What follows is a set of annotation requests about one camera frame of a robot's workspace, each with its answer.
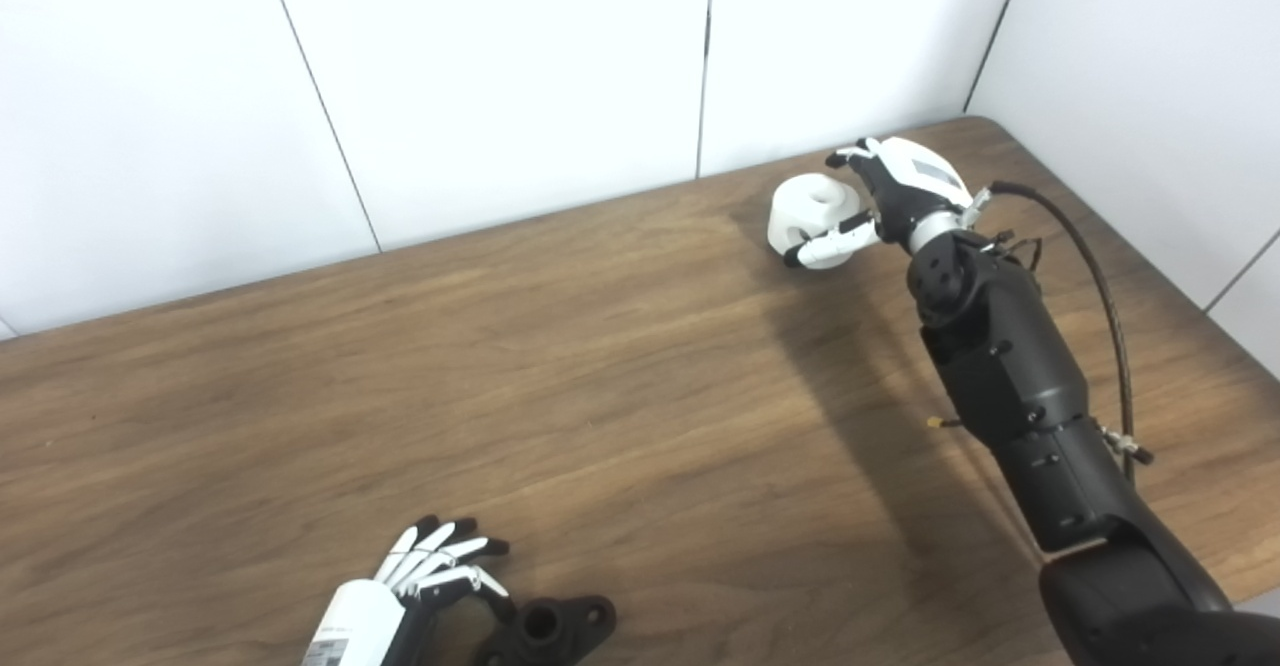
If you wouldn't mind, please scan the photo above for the black flanged holder part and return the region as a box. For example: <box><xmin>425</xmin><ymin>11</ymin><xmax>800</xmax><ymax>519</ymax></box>
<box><xmin>472</xmin><ymin>594</ymin><xmax>618</xmax><ymax>666</ymax></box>

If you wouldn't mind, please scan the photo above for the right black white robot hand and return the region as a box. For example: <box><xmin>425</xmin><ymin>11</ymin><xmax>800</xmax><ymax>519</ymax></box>
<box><xmin>783</xmin><ymin>136</ymin><xmax>986</xmax><ymax>270</ymax></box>

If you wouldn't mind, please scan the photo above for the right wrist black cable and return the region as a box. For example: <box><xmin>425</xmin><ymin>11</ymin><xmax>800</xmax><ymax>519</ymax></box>
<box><xmin>965</xmin><ymin>181</ymin><xmax>1156</xmax><ymax>482</ymax></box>

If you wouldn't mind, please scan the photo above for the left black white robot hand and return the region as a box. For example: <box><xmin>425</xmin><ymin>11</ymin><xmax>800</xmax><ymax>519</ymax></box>
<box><xmin>300</xmin><ymin>515</ymin><xmax>518</xmax><ymax>666</ymax></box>

